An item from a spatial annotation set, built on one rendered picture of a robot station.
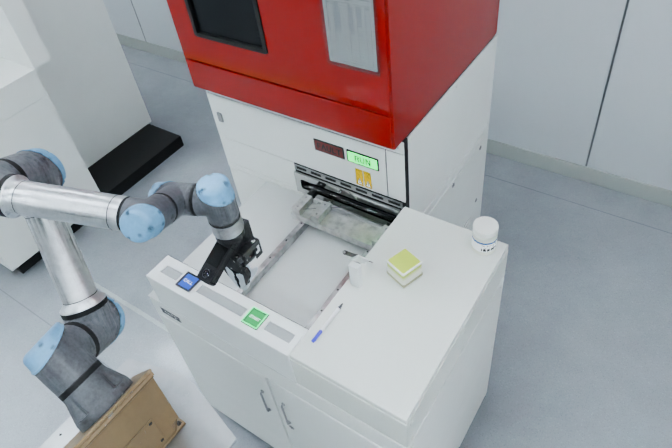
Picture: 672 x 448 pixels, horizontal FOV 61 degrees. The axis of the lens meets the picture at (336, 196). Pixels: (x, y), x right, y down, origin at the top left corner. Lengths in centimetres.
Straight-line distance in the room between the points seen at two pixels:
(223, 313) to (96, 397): 40
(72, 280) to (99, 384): 26
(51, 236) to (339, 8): 89
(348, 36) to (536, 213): 197
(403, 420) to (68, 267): 89
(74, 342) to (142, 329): 149
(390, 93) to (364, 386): 75
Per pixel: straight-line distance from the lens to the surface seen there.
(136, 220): 119
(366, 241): 185
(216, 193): 124
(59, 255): 154
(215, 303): 169
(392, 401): 144
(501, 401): 255
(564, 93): 319
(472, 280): 164
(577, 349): 273
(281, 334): 158
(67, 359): 149
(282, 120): 193
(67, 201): 130
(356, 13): 145
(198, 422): 167
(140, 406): 151
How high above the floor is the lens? 225
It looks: 43 degrees down
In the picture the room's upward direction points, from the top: 8 degrees counter-clockwise
